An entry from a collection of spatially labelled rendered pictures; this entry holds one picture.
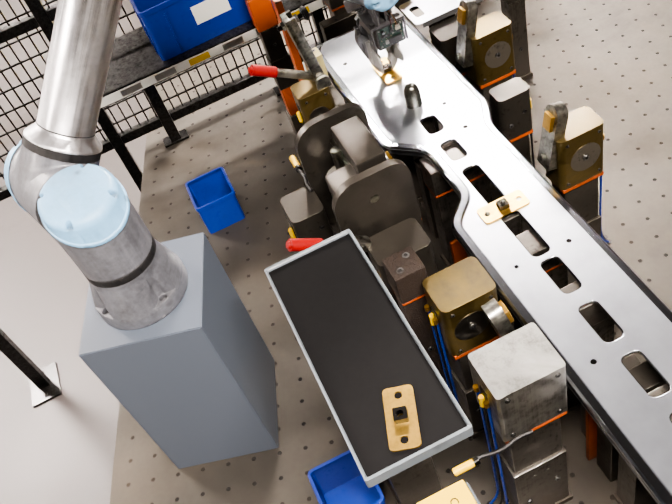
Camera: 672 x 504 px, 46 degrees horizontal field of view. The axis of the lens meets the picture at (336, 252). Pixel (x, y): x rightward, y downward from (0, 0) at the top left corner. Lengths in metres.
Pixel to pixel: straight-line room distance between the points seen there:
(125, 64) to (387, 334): 1.14
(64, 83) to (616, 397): 0.88
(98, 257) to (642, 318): 0.78
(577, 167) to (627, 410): 0.49
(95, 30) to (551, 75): 1.23
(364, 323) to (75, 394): 1.82
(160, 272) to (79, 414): 1.53
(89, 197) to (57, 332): 1.85
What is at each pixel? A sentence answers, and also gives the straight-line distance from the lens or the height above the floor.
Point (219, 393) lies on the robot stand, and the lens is 1.36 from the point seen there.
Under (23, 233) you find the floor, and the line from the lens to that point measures 3.43.
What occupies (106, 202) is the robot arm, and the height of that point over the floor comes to 1.32.
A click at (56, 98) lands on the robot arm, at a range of 1.23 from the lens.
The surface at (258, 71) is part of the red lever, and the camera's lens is 1.56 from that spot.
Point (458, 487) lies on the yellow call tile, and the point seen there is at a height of 1.16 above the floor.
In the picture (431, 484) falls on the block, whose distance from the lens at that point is 1.34.
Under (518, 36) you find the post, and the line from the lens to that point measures 2.01.
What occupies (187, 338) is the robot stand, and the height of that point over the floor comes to 1.08.
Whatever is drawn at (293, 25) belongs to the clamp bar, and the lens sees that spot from 1.53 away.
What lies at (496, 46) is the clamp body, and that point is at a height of 1.01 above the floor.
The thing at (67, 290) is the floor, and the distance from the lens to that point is 3.08.
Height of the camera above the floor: 2.00
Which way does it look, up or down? 47 degrees down
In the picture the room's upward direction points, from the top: 21 degrees counter-clockwise
